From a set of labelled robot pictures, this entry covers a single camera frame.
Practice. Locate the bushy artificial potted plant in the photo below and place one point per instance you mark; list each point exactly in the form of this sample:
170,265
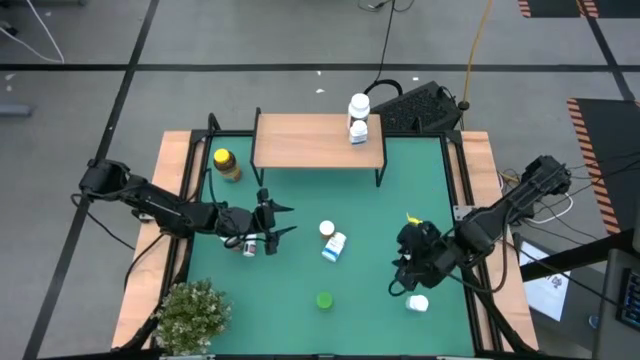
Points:
190,317

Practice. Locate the black perforated computer case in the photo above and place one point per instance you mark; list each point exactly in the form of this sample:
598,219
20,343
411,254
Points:
420,107

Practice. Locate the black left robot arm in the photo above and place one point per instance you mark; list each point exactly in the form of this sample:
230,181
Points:
160,205

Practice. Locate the fish oil bottle yellow cap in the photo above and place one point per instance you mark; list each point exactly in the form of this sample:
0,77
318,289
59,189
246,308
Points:
225,160

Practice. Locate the white bottle blue label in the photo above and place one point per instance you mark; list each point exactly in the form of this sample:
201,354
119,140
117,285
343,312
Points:
334,247

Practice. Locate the green cap medicine bottle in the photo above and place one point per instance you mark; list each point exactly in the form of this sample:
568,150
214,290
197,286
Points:
324,301

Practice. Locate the grey equipment cabinet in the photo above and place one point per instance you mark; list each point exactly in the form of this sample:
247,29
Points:
620,300

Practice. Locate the white paper sheet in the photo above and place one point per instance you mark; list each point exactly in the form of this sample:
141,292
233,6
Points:
547,295

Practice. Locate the wooden shelf black metal legs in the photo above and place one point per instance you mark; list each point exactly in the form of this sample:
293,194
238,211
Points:
310,145

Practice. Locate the yellow tag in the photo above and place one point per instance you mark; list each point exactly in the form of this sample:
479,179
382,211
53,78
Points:
414,219

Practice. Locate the green table mat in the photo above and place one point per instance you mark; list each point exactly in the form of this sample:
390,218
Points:
300,280

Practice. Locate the black aluminium table frame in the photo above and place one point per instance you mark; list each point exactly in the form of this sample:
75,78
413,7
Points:
230,133

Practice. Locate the black metal bar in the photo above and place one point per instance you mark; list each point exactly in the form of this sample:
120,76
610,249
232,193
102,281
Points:
615,242

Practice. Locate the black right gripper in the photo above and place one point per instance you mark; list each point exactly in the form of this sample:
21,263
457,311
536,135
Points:
425,255

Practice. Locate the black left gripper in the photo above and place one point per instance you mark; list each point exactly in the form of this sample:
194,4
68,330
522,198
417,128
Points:
245,222

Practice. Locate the grey floor plate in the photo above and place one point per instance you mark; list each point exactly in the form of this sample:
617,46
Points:
12,110

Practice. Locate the medium white medicine bottle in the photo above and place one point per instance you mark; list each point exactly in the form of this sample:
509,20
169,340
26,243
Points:
358,131

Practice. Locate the small white bottle red label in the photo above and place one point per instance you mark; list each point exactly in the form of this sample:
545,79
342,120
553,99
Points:
250,248

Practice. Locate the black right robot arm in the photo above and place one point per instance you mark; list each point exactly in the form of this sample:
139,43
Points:
500,212

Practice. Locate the plain white medicine bottle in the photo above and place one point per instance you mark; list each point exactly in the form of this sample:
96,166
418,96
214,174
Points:
417,303

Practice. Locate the large white medicine bottle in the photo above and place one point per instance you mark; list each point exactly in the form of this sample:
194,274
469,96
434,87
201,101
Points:
359,102

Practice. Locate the black mat hazard stripe edge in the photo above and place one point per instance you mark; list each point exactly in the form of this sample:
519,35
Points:
615,150
555,6

